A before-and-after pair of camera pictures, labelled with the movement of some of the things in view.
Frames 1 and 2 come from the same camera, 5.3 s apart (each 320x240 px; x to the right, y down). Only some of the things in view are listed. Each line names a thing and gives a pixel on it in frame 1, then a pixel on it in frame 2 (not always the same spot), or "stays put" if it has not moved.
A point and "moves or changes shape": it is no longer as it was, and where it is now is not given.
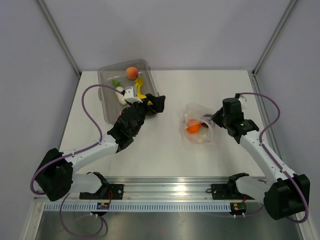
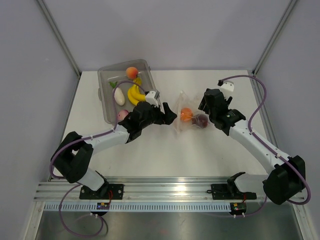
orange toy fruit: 194,128 to 186,114
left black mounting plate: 111,191 stays put
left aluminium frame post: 59,36 stays put
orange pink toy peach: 131,73 stays put
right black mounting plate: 227,191 stays put
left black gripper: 157,106 to 168,116
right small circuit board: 239,207 stays put
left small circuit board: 103,206 stays put
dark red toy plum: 204,124 moves or changes shape
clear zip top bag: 196,126 moves or changes shape
